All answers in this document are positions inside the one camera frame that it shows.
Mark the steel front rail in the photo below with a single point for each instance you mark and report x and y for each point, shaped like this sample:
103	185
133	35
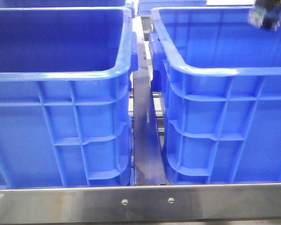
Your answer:
140	204

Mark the right blue plastic bin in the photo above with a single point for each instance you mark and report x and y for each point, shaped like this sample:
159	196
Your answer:
220	84

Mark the far left blue bin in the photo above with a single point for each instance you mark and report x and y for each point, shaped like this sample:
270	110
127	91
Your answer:
65	3

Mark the steel divider bar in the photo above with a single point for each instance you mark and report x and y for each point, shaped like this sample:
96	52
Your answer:
148	162

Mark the far right blue bin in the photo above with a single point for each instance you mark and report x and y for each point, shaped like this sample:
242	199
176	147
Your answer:
145	6

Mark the blue plastic bin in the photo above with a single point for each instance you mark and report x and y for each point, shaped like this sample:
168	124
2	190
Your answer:
62	125
220	84

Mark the left blue plastic bin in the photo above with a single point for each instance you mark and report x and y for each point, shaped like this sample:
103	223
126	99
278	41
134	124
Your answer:
62	125

